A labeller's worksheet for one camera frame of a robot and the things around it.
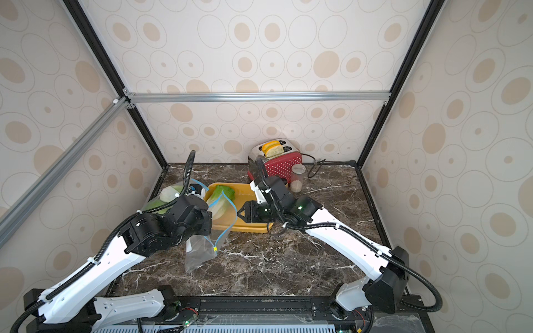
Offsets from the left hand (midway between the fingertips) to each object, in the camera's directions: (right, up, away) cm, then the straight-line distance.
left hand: (214, 216), depth 67 cm
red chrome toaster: (+21, +19, +31) cm, 42 cm away
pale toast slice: (+20, +27, +33) cm, 47 cm away
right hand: (+10, +2, +3) cm, 11 cm away
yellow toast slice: (+18, +30, +33) cm, 48 cm away
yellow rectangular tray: (+5, +5, +36) cm, 37 cm away
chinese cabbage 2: (-35, +1, +26) cm, 44 cm away
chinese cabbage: (-30, +6, +29) cm, 42 cm away
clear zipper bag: (-5, -11, +1) cm, 12 cm away
